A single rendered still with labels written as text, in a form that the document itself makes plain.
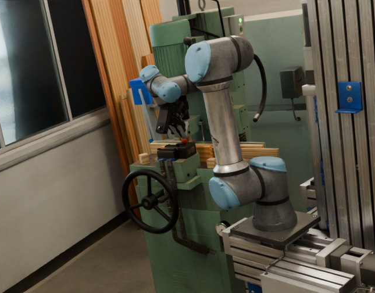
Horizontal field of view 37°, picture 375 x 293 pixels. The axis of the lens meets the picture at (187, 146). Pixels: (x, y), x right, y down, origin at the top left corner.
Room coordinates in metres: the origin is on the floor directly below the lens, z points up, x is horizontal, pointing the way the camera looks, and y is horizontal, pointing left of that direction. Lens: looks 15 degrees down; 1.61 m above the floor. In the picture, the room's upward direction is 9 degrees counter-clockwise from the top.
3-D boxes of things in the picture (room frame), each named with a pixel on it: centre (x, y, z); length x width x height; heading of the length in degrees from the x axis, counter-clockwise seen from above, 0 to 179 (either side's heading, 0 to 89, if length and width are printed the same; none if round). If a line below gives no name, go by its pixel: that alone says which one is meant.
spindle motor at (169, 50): (2.48, -0.01, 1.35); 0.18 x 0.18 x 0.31
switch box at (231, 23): (2.66, -0.31, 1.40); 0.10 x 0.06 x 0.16; 144
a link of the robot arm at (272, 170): (1.78, -0.25, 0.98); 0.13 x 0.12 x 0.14; 116
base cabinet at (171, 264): (2.58, -0.08, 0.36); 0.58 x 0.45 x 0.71; 144
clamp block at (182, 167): (2.29, 0.05, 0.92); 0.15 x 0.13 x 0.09; 54
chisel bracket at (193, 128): (2.50, -0.02, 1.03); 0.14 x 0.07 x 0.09; 144
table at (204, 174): (2.36, 0.00, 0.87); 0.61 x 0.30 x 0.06; 54
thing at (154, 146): (2.46, -0.07, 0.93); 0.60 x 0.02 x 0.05; 54
